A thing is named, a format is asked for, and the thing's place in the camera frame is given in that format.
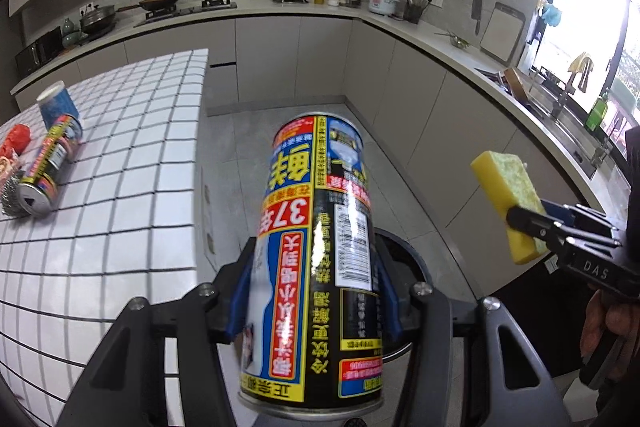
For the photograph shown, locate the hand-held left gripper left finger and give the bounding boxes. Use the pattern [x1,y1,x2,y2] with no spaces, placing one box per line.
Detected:
[57,237,258,427]

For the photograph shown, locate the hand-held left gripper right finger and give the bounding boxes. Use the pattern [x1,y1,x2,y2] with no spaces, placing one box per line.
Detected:
[375,237,571,427]

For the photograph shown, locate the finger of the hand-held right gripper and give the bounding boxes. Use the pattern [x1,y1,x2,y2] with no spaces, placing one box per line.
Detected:
[542,201,624,244]
[506,204,569,254]

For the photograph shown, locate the black plastic bucket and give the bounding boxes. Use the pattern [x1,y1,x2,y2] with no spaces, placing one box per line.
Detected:
[372,228,435,360]

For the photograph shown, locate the yellow sponge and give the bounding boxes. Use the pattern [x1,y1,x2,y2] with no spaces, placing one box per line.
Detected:
[470,150,551,265]

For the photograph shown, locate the large black spray can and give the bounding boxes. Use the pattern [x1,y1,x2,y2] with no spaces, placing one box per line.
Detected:
[236,112,385,419]

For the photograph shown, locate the steel wool scrubber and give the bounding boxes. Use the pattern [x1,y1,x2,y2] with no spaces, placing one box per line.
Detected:
[0,174,26,221]

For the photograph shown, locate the printed wrapper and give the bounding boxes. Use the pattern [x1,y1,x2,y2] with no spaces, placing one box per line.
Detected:
[0,156,23,180]

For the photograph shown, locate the blue patterned paper cup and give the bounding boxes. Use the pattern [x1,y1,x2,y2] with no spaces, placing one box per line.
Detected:
[37,80,84,136]

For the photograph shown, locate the red wrapper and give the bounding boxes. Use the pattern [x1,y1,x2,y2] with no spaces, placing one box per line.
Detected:
[0,124,34,160]

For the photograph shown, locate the person's right hand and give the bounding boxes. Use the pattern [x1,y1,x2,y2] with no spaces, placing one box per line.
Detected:
[579,290,632,361]

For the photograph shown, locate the small steel faucet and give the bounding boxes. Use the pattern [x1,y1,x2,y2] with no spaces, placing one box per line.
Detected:
[592,127,619,168]

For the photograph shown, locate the white kitchen island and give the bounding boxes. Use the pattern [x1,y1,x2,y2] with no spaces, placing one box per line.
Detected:
[197,107,256,288]

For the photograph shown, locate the steel sink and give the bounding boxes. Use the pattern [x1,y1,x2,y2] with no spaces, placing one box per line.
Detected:
[475,67,601,180]

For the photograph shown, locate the island socket panel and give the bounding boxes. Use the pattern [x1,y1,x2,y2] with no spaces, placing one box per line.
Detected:
[200,181,217,258]

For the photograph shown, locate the green bottle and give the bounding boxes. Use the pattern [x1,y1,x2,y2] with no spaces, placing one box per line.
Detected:
[585,89,611,133]

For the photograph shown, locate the tall steel faucet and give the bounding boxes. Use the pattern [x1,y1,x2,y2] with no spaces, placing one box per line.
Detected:
[547,67,584,120]

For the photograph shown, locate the round wooden board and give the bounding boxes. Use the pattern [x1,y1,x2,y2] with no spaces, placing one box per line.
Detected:
[502,67,531,106]

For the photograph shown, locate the yellow cloth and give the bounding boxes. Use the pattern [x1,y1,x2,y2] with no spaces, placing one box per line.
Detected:
[567,53,594,93]

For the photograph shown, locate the white checkered tablecloth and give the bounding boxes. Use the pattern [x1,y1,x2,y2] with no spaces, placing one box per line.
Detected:
[0,49,210,427]

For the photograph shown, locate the grey rimmed cutting board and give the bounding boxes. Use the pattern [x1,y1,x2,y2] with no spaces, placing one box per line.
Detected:
[480,2,526,63]

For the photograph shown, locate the kitchen window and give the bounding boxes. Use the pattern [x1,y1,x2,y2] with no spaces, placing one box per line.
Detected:
[520,0,640,142]

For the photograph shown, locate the green vegetables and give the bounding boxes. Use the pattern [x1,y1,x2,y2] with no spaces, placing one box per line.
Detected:
[435,31,474,49]

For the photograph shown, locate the blue hanging cloth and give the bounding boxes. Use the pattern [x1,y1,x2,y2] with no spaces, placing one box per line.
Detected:
[537,0,564,28]

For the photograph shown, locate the black utensil holder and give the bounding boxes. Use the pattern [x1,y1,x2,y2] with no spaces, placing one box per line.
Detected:
[402,0,426,26]

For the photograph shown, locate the grey lower cabinets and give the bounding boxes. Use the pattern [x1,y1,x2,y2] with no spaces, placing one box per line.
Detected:
[15,14,616,358]

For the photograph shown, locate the black gas stove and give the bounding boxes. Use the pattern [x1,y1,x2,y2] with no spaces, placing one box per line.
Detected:
[132,0,238,26]

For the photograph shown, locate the black frying pan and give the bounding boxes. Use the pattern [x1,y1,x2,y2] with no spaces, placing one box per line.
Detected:
[117,0,182,13]

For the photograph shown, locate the black lidded wok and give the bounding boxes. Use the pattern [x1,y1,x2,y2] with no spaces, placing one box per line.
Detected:
[79,4,119,36]

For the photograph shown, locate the black microwave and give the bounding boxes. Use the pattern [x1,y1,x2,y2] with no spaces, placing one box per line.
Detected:
[15,26,64,78]

